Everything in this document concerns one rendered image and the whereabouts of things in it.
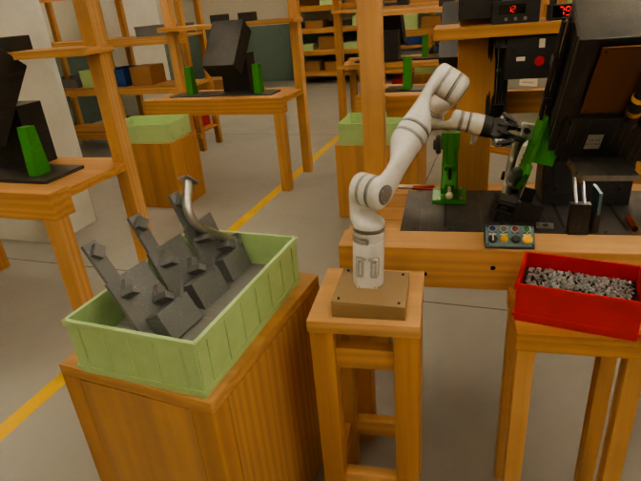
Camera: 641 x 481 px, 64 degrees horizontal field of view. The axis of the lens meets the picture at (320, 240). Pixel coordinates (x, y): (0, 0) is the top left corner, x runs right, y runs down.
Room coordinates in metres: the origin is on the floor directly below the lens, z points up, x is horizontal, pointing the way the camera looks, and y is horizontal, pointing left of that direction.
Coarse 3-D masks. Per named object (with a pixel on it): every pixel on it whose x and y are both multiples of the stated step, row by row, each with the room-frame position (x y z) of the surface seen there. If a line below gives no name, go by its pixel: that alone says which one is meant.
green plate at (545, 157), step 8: (544, 112) 1.71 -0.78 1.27; (536, 120) 1.76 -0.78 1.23; (544, 120) 1.66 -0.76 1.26; (536, 128) 1.72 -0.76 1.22; (544, 128) 1.65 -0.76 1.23; (536, 136) 1.68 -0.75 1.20; (544, 136) 1.66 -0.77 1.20; (528, 144) 1.75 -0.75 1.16; (536, 144) 1.66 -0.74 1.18; (544, 144) 1.66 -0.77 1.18; (528, 152) 1.70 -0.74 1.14; (536, 152) 1.67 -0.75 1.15; (544, 152) 1.66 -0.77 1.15; (552, 152) 1.65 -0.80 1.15; (528, 160) 1.66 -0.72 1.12; (536, 160) 1.67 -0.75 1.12; (544, 160) 1.66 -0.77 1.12; (552, 160) 1.65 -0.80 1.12
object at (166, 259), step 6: (162, 252) 1.40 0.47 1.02; (168, 252) 1.41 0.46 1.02; (162, 258) 1.39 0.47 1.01; (168, 258) 1.37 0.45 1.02; (174, 258) 1.37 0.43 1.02; (192, 258) 1.46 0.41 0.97; (162, 264) 1.37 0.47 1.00; (168, 264) 1.37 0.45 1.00; (174, 264) 1.37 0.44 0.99; (192, 264) 1.44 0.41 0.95; (198, 264) 1.42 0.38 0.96; (204, 264) 1.43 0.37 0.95; (192, 270) 1.42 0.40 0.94; (198, 270) 1.42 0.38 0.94; (204, 270) 1.42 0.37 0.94
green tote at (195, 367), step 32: (256, 256) 1.63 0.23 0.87; (288, 256) 1.51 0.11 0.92; (256, 288) 1.29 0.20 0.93; (288, 288) 1.48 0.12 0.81; (64, 320) 1.17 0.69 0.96; (96, 320) 1.25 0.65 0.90; (224, 320) 1.13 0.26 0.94; (256, 320) 1.27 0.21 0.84; (96, 352) 1.14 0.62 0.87; (128, 352) 1.09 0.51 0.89; (160, 352) 1.05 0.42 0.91; (192, 352) 1.02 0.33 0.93; (224, 352) 1.11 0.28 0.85; (160, 384) 1.06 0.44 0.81; (192, 384) 1.02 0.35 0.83
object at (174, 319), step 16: (96, 256) 1.24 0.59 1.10; (112, 272) 1.25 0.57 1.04; (128, 272) 1.29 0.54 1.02; (144, 272) 1.32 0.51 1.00; (112, 288) 1.22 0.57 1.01; (144, 288) 1.29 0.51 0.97; (128, 304) 1.22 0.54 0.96; (144, 304) 1.25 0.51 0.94; (160, 304) 1.29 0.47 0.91; (176, 304) 1.26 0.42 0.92; (192, 304) 1.30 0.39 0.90; (144, 320) 1.22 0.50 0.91; (160, 320) 1.20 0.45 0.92; (176, 320) 1.23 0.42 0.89; (192, 320) 1.26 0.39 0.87; (176, 336) 1.19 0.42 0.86
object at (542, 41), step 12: (516, 36) 1.93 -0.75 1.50; (528, 36) 1.92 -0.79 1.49; (540, 36) 1.91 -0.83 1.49; (552, 36) 1.90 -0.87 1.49; (516, 48) 1.93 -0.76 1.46; (528, 48) 1.92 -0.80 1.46; (540, 48) 1.91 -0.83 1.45; (552, 48) 1.90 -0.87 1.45; (504, 60) 1.99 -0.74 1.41; (516, 60) 1.93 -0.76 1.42; (528, 60) 1.92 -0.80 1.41; (540, 60) 1.91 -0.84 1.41; (504, 72) 1.96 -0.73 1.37; (516, 72) 1.93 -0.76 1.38; (528, 72) 1.92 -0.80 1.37; (540, 72) 1.91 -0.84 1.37
